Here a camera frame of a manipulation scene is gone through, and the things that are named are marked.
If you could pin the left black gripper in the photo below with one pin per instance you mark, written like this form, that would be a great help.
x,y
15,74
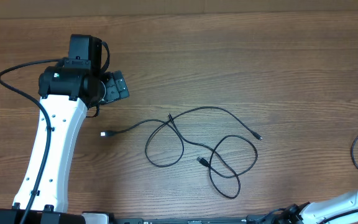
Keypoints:
x,y
117,88

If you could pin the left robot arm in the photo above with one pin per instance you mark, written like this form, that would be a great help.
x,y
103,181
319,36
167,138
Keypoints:
x,y
68,88

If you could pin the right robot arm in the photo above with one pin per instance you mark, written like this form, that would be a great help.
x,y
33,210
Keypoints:
x,y
341,209

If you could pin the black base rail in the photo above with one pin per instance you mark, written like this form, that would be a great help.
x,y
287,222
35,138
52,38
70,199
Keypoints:
x,y
194,220

